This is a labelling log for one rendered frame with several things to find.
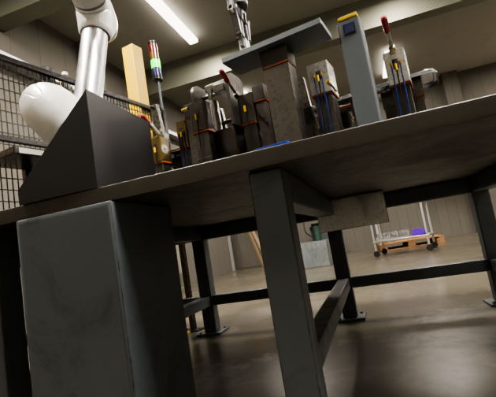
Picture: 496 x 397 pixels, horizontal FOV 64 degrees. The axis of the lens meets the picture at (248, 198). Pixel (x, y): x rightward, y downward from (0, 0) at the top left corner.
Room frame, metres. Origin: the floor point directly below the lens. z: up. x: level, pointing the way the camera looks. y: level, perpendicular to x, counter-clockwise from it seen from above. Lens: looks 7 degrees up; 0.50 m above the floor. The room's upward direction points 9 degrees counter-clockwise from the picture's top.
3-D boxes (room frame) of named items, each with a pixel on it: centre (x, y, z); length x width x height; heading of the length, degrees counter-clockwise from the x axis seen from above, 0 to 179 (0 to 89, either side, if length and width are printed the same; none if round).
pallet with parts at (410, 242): (7.58, -2.84, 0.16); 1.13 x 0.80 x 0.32; 75
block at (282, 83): (1.33, -0.18, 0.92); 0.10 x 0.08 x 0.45; 63
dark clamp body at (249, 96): (1.52, -0.06, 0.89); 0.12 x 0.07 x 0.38; 153
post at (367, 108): (1.21, -0.42, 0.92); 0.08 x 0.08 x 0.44; 63
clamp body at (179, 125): (1.68, 0.22, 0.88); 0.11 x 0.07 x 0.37; 153
